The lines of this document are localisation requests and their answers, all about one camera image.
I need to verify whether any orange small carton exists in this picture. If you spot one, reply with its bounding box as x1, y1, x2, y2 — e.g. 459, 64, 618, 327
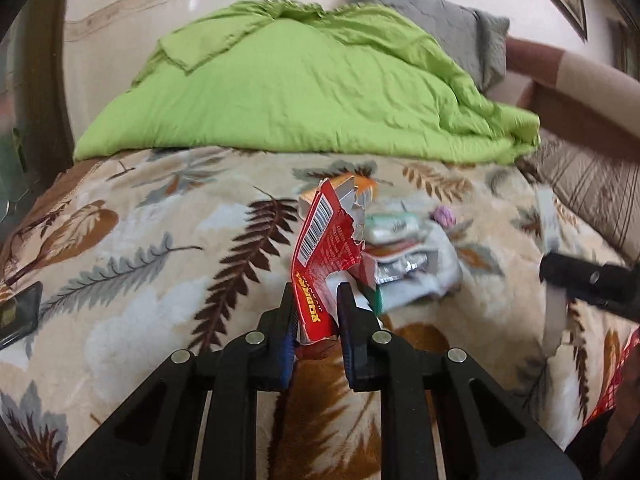
298, 175, 377, 216

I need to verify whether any dark wooden door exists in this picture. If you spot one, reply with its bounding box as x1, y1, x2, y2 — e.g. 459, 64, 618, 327
0, 0, 76, 241

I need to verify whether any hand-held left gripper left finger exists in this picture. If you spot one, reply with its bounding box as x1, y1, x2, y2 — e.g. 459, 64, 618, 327
57, 282, 301, 480

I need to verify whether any red mesh basket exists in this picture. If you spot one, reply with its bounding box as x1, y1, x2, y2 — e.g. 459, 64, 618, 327
585, 327, 640, 426

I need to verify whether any wooden window frame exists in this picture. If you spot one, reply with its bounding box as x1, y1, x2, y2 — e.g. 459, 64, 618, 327
607, 15, 640, 81

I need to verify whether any black phone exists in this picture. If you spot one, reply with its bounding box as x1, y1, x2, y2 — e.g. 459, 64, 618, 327
0, 281, 45, 352

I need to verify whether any silver blister pack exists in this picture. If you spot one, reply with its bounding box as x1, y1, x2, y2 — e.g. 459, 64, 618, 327
375, 252, 431, 283

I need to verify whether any red torn carton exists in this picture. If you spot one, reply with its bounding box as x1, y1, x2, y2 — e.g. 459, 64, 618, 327
291, 180, 368, 348

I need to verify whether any grey quilted pillow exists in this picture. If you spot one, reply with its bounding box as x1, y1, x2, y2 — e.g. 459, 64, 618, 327
345, 0, 511, 93

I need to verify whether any green quilt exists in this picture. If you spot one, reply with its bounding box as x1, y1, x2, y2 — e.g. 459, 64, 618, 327
72, 0, 542, 165

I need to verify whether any brown padded headboard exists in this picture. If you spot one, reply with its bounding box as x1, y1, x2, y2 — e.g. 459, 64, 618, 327
487, 35, 640, 171

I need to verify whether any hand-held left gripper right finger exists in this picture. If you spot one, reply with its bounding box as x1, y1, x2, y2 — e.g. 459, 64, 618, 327
336, 281, 583, 480

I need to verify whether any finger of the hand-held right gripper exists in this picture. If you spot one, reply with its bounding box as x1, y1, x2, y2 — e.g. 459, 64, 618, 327
539, 252, 640, 318

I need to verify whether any leaf print blanket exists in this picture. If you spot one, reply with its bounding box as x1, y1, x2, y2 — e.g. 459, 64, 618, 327
0, 145, 640, 480

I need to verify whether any striped floral pillow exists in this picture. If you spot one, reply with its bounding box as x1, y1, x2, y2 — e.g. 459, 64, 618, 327
517, 135, 640, 261

